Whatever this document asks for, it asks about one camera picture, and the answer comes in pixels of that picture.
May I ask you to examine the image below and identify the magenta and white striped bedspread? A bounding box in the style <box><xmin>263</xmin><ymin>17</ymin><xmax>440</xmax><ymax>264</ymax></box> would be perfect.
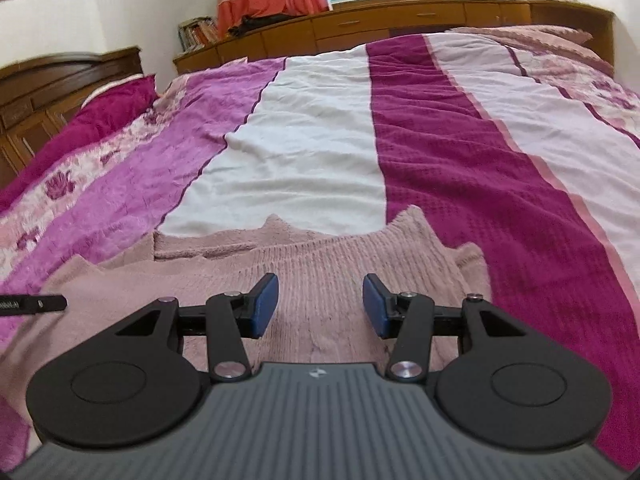
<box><xmin>0</xmin><ymin>30</ymin><xmax>640</xmax><ymax>471</ymax></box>

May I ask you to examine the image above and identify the pink textured pillow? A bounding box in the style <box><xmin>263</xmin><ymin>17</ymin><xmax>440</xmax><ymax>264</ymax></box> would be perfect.
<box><xmin>444</xmin><ymin>24</ymin><xmax>616</xmax><ymax>77</ymax></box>

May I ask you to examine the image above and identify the pink knitted sweater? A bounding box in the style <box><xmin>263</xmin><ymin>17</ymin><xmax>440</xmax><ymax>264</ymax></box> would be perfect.
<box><xmin>0</xmin><ymin>204</ymin><xmax>494</xmax><ymax>466</ymax></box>

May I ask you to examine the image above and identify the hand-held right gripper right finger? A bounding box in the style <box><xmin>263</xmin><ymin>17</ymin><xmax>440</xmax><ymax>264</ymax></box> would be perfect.
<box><xmin>362</xmin><ymin>272</ymin><xmax>530</xmax><ymax>384</ymax></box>

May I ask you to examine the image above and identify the wooden drawer cabinet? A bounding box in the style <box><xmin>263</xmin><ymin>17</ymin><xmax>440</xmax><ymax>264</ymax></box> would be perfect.
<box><xmin>172</xmin><ymin>0</ymin><xmax>616</xmax><ymax>77</ymax></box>

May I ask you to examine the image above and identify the carved wooden headboard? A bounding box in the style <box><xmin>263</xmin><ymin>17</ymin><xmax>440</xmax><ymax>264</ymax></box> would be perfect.
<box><xmin>0</xmin><ymin>46</ymin><xmax>146</xmax><ymax>177</ymax></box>

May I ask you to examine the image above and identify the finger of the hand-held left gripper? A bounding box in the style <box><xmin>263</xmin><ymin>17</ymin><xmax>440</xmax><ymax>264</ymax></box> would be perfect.
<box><xmin>0</xmin><ymin>294</ymin><xmax>68</xmax><ymax>317</ymax></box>

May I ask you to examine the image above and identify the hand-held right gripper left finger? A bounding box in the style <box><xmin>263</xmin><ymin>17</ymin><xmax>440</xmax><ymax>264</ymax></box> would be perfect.
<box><xmin>114</xmin><ymin>272</ymin><xmax>280</xmax><ymax>384</ymax></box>

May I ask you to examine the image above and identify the row of books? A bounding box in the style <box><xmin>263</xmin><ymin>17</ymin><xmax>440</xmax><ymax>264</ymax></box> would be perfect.
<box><xmin>177</xmin><ymin>17</ymin><xmax>221</xmax><ymax>52</ymax></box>

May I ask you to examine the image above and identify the dark cloth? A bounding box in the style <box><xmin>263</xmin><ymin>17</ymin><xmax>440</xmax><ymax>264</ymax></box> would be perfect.
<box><xmin>227</xmin><ymin>12</ymin><xmax>297</xmax><ymax>37</ymax></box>

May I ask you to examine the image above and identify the magenta velvet pillow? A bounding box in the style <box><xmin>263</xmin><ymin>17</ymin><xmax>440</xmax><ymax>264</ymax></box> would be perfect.
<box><xmin>0</xmin><ymin>73</ymin><xmax>160</xmax><ymax>212</ymax></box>

